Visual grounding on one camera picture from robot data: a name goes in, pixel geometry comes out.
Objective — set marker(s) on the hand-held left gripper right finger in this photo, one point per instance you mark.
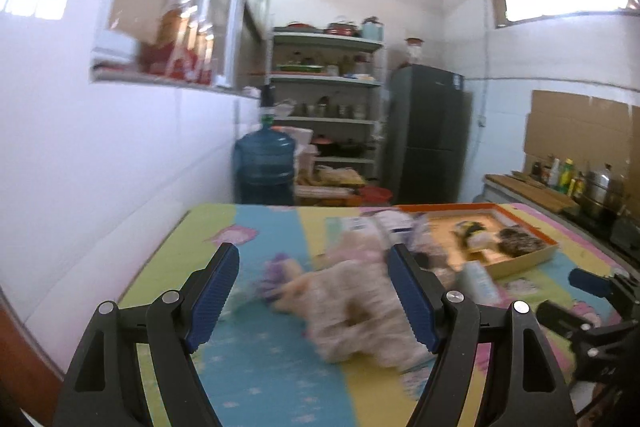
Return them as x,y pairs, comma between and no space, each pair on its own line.
412,297

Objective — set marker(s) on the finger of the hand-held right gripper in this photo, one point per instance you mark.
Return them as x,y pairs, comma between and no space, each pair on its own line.
560,317
587,282

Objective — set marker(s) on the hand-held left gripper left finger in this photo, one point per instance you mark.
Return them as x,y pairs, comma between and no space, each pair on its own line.
215,297

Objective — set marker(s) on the orange cardboard box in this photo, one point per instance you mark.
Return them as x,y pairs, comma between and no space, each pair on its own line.
450,252

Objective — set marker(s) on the cream plush bunny purple bow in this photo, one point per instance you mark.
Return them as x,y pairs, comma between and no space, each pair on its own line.
345,307

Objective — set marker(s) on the black yellow soft item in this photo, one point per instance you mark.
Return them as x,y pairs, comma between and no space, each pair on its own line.
472,233

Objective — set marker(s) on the black stove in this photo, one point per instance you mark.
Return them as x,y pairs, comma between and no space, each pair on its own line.
610,229

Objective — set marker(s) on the brown fluffy item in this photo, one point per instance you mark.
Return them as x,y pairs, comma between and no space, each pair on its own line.
522,242

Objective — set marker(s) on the steel steamer pot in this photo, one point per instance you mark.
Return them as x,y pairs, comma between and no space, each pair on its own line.
602,192

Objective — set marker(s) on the white flat packet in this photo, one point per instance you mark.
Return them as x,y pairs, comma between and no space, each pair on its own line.
350,229

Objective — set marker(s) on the wooden cutting board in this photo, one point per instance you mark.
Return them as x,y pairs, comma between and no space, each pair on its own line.
530,194

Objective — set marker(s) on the yellow-green bottle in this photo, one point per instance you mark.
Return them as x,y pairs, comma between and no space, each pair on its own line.
567,177

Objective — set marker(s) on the red basin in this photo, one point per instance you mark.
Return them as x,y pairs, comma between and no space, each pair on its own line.
375,196

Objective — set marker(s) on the white bottle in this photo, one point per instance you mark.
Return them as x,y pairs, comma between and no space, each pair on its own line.
554,172

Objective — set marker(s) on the grey counter cabinet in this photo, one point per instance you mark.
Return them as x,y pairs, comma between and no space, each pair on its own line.
500,198

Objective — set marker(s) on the dark sauce bottle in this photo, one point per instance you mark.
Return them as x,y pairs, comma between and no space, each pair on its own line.
536,171

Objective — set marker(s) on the blue water jug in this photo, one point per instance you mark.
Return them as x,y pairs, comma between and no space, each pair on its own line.
262,162

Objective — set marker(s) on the dark refrigerator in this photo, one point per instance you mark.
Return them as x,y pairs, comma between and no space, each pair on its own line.
425,132

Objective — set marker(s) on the black water pump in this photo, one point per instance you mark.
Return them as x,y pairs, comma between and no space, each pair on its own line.
267,99

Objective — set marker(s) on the grey metal shelf rack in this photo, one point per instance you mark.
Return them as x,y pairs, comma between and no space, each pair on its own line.
325,78

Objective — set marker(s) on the glass jar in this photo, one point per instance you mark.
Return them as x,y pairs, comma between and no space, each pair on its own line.
414,52

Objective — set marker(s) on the teal pot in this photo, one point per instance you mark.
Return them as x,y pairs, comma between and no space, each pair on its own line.
372,30

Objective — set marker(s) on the red pot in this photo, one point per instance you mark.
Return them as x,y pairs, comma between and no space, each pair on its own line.
342,29

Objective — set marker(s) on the red pan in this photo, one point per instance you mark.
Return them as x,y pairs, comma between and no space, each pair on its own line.
300,27

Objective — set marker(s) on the interior glass window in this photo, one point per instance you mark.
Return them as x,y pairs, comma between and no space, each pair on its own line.
165,7

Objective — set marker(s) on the cardboard wall sheet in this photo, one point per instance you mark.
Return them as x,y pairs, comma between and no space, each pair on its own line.
575,127

